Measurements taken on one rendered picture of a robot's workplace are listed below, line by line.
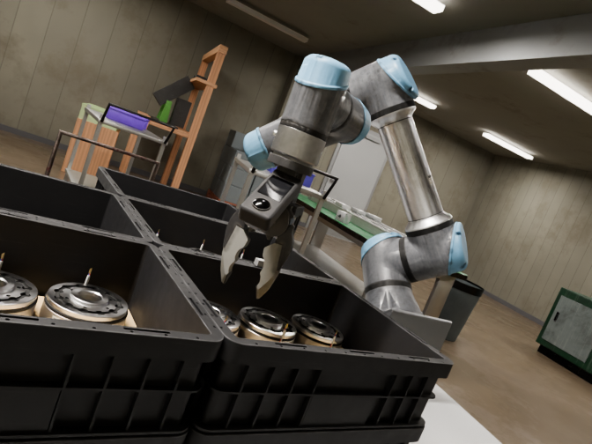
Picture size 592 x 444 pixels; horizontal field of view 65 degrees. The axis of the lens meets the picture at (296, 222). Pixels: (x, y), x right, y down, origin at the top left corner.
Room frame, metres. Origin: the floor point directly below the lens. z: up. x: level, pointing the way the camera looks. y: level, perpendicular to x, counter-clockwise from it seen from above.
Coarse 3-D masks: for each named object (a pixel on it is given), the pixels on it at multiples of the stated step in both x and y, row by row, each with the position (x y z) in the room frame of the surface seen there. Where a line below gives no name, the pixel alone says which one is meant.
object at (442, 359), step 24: (240, 264) 0.77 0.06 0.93; (192, 288) 0.57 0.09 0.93; (216, 312) 0.52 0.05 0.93; (408, 336) 0.75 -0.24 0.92; (240, 360) 0.47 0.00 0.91; (264, 360) 0.49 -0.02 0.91; (288, 360) 0.50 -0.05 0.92; (312, 360) 0.52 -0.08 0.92; (336, 360) 0.54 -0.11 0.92; (360, 360) 0.57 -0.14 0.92; (384, 360) 0.59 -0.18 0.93; (408, 360) 0.62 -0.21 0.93; (432, 360) 0.66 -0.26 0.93
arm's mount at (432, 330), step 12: (384, 312) 0.98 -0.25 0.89; (396, 312) 0.97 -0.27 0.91; (408, 312) 0.99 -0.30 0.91; (408, 324) 1.00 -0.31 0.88; (420, 324) 1.01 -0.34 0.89; (432, 324) 1.03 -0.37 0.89; (444, 324) 1.05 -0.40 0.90; (420, 336) 1.02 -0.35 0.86; (432, 336) 1.04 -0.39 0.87; (444, 336) 1.06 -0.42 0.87
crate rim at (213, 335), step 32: (32, 224) 0.59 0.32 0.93; (160, 256) 0.65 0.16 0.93; (0, 320) 0.34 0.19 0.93; (32, 320) 0.36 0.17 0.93; (64, 320) 0.38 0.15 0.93; (64, 352) 0.37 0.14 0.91; (96, 352) 0.38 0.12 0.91; (128, 352) 0.40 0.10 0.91; (160, 352) 0.42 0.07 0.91; (192, 352) 0.44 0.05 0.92
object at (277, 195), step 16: (272, 176) 0.67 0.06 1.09; (288, 176) 0.68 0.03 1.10; (256, 192) 0.63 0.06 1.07; (272, 192) 0.64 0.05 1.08; (288, 192) 0.65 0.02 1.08; (240, 208) 0.60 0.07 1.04; (256, 208) 0.60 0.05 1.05; (272, 208) 0.61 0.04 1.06; (256, 224) 0.60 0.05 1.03; (272, 224) 0.62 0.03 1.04
